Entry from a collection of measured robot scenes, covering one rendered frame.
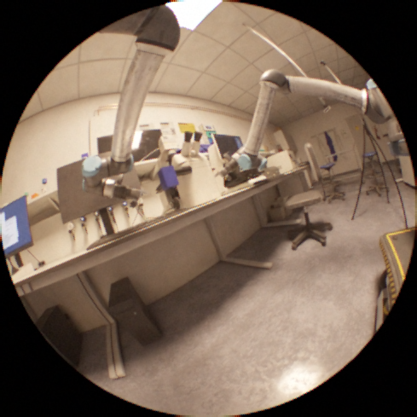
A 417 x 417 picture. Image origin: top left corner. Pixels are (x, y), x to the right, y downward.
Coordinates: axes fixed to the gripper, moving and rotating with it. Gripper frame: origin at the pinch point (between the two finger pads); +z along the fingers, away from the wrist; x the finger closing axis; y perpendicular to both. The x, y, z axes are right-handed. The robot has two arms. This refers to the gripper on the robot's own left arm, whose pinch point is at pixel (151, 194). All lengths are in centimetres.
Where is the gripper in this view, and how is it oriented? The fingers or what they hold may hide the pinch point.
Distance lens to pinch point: 75.3
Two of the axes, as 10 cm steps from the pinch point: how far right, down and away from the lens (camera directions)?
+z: 8.1, 2.0, 5.5
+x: 5.8, -1.5, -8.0
